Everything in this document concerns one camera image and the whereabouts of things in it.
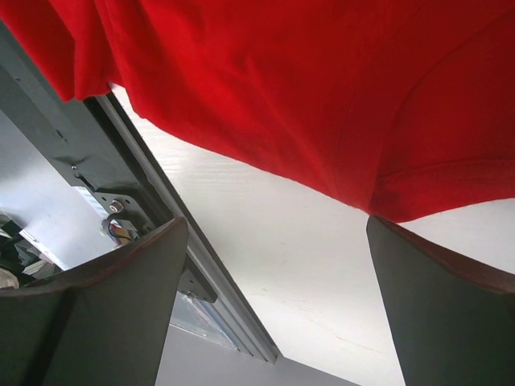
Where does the red t shirt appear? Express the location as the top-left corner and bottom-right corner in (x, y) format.
(1, 1), (514, 223)

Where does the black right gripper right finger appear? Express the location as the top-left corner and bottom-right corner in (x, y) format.
(366, 217), (514, 385)

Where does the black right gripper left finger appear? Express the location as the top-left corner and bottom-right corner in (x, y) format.
(1, 218), (188, 385)

